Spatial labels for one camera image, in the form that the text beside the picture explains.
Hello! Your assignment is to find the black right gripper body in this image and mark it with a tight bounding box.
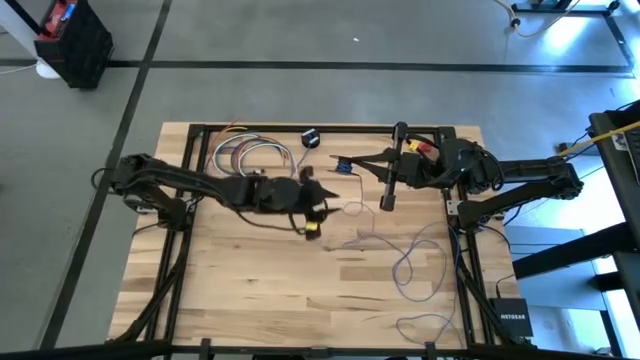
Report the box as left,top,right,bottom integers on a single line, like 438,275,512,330
379,122,441,211

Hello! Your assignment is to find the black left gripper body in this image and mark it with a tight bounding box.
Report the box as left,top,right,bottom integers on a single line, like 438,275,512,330
259,167,322,241

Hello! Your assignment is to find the long thin blue cable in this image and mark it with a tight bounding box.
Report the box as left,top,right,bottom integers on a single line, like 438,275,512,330
322,169,466,350

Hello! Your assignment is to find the small black roll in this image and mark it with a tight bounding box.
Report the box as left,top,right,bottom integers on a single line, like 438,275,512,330
300,127,322,150

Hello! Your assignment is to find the black desk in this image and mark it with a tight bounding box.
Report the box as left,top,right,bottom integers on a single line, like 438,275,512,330
512,98,640,360

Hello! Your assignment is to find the black red toolbox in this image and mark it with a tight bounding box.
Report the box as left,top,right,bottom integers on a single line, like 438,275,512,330
33,0,115,90

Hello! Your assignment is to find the bundle of coloured cables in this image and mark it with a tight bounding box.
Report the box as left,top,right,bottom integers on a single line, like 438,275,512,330
210,133,312,180

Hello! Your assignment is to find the purple cable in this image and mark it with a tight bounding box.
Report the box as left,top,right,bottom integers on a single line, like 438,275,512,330
236,137,296,179

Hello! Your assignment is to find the bundle of cables and plug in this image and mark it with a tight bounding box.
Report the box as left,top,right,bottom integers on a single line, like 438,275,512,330
212,133,274,176

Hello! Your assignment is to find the orange cable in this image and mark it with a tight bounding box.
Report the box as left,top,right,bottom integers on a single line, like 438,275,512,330
207,118,251,161

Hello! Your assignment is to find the pale yellow cord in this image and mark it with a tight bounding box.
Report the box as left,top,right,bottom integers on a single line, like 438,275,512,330
493,0,584,39

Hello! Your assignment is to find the black Netgear network switch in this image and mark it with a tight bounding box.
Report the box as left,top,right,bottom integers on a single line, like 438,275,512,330
488,297,535,338

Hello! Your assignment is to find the yellow hanging cable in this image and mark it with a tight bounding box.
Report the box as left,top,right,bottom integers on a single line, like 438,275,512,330
556,118,640,159

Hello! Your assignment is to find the black floor stand frame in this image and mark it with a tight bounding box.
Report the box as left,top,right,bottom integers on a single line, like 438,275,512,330
509,0,640,79

